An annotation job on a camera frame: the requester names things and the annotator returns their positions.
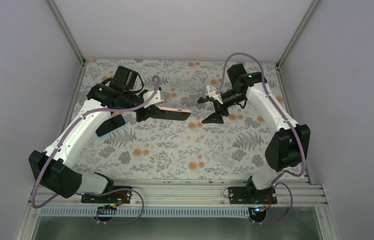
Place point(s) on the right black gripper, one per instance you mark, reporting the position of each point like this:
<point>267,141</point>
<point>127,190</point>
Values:
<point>215,115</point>

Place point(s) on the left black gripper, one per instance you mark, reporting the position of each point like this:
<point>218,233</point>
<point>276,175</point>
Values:
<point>140,116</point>

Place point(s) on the pink phone case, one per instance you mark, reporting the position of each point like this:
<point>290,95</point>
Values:
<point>162,108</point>

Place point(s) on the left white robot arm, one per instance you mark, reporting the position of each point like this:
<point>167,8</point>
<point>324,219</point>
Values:
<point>53,167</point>

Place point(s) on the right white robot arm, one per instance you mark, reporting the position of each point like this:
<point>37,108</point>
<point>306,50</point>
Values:
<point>287,150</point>

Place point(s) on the phone in light blue case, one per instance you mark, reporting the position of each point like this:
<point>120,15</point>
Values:
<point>110,125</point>

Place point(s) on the floral patterned table mat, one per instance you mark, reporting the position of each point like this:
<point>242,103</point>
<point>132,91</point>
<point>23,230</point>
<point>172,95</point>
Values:
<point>175,150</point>

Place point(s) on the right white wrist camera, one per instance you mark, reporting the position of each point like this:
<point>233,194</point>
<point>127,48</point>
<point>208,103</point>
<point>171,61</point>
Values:
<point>213,94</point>

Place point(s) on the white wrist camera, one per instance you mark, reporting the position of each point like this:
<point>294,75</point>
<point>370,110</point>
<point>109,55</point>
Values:
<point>158,99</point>
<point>213,94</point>

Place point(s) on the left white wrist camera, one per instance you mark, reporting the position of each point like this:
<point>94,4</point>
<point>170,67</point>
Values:
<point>158,99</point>

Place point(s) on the left aluminium corner post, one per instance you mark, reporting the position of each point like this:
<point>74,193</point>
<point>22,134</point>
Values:
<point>66,30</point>

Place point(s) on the aluminium corner post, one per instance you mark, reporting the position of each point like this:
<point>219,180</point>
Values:
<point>297,33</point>
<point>66,30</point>

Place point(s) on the right aluminium corner post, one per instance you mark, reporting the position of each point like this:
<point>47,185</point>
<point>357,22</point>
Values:
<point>297,33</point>

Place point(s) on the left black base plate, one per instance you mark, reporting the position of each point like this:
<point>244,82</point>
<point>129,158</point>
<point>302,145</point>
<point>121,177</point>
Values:
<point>120,195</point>

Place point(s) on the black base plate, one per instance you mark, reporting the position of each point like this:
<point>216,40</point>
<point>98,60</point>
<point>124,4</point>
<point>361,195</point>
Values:
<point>120,195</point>
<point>241,195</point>

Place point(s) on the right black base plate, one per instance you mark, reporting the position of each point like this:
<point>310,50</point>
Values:
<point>241,195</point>

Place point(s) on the slotted grey cable duct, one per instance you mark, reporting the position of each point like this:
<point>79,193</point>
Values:
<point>149,211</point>

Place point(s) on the aluminium mounting rail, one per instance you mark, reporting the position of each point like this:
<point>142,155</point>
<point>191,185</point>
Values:
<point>201,193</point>

